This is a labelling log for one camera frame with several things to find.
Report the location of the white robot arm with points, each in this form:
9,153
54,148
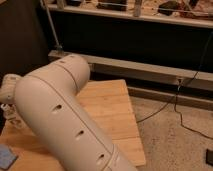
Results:
45,99

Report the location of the lower wooden shelf beam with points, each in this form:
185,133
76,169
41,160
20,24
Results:
149,72

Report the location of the metal vertical pole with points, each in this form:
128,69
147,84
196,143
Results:
58,46

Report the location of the wooden floor baseboard plank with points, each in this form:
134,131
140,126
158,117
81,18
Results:
191,97

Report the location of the clear plastic bottle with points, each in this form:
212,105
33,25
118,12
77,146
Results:
11,115

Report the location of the upper cluttered shelf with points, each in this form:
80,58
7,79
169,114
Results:
179,12

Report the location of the blue sponge pad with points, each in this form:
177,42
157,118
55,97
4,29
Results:
7,157

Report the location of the black box on floor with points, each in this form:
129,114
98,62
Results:
209,157

